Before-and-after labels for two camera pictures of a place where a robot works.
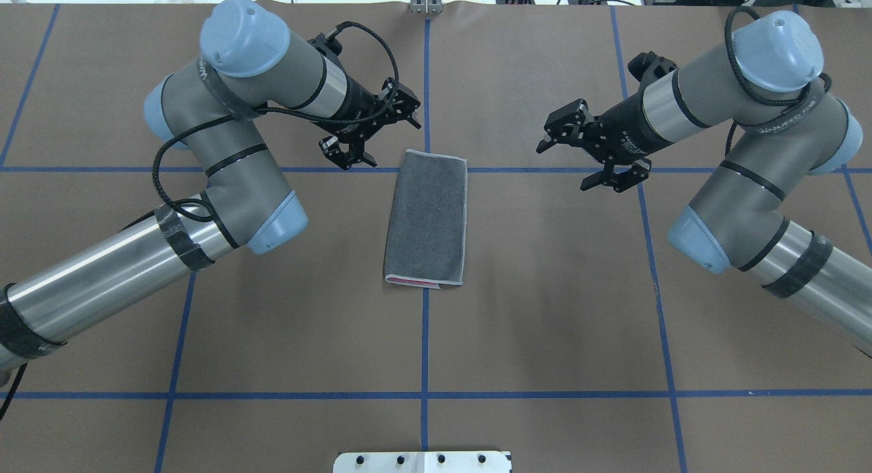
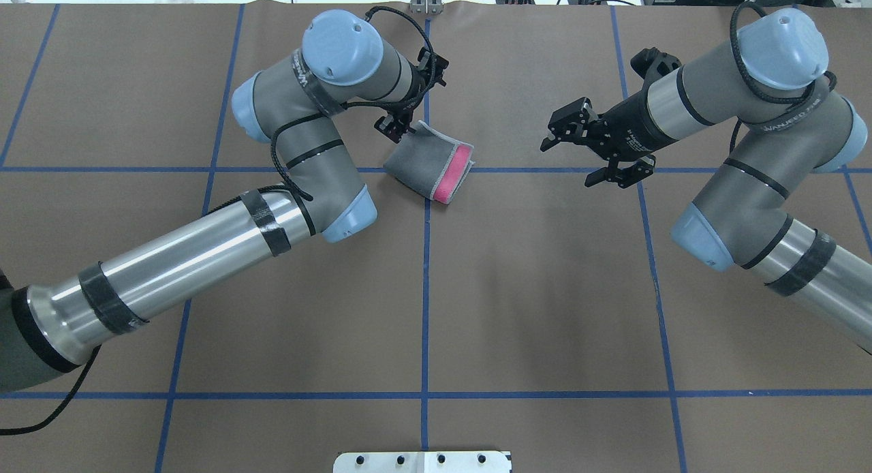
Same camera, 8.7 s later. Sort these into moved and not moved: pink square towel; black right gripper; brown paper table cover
Moved: pink square towel
Not moved: black right gripper; brown paper table cover
